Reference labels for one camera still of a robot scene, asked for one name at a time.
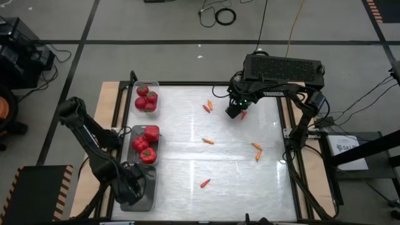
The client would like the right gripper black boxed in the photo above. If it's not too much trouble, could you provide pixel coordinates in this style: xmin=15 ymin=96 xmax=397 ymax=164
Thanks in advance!
xmin=225 ymin=89 xmax=253 ymax=119

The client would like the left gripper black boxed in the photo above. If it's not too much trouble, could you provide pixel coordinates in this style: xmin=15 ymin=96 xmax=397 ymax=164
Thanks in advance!
xmin=114 ymin=164 xmax=148 ymax=206

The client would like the red toy bell pepper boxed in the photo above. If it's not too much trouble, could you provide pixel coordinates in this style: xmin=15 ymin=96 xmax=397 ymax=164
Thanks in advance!
xmin=143 ymin=125 xmax=161 ymax=143
xmin=131 ymin=136 xmax=150 ymax=154
xmin=139 ymin=147 xmax=158 ymax=165

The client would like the gray plastic basket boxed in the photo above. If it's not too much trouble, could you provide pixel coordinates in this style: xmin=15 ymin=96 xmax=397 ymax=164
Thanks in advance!
xmin=126 ymin=124 xmax=161 ymax=166
xmin=120 ymin=164 xmax=158 ymax=213

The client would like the clear plastic basket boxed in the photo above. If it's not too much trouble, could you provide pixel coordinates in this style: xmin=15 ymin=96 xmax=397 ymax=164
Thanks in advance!
xmin=132 ymin=80 xmax=161 ymax=119

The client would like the wooden side board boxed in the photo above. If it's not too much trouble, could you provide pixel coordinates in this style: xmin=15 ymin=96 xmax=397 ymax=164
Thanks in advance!
xmin=69 ymin=81 xmax=132 ymax=219
xmin=279 ymin=82 xmax=337 ymax=219

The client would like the black power adapter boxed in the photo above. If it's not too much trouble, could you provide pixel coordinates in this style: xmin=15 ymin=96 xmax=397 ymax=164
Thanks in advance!
xmin=315 ymin=117 xmax=335 ymax=129

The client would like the black mat striped edge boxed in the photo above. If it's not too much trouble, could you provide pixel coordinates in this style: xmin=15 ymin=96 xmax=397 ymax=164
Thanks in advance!
xmin=0 ymin=164 xmax=74 ymax=225
xmin=365 ymin=0 xmax=400 ymax=24

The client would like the white printed box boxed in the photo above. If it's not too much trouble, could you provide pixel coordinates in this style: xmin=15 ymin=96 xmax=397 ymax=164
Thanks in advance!
xmin=326 ymin=134 xmax=369 ymax=171

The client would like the black stand beam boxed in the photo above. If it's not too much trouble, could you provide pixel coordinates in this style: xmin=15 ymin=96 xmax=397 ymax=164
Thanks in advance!
xmin=331 ymin=129 xmax=400 ymax=166

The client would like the orange black round object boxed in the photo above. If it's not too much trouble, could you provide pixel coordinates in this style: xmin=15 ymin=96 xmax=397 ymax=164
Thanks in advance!
xmin=0 ymin=84 xmax=29 ymax=151

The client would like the black equipment rack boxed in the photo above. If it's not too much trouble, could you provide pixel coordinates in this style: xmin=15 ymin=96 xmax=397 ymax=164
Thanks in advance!
xmin=0 ymin=16 xmax=56 ymax=90

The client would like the black aluminium table frame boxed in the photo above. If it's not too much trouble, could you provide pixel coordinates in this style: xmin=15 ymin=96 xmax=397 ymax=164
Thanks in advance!
xmin=93 ymin=70 xmax=344 ymax=221

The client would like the coiled black cable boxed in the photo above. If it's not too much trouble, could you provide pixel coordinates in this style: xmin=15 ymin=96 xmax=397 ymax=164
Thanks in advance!
xmin=214 ymin=7 xmax=238 ymax=26

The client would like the yellow cable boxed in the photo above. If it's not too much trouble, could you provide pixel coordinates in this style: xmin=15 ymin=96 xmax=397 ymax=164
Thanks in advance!
xmin=285 ymin=0 xmax=306 ymax=59

